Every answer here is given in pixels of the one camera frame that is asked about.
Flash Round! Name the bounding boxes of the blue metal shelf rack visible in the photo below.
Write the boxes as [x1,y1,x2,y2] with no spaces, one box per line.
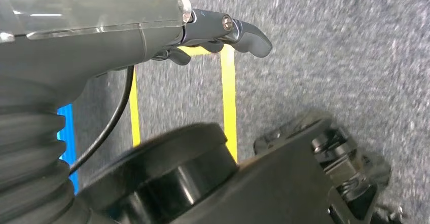
[57,104,80,195]

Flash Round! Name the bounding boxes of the black robot lower body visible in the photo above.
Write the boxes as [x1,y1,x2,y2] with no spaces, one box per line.
[77,109,406,224]

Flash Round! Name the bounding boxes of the yellow floor tape square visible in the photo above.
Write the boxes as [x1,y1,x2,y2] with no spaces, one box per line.
[129,44,239,163]

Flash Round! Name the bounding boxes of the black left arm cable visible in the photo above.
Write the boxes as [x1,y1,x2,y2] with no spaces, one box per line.
[68,66,135,176]

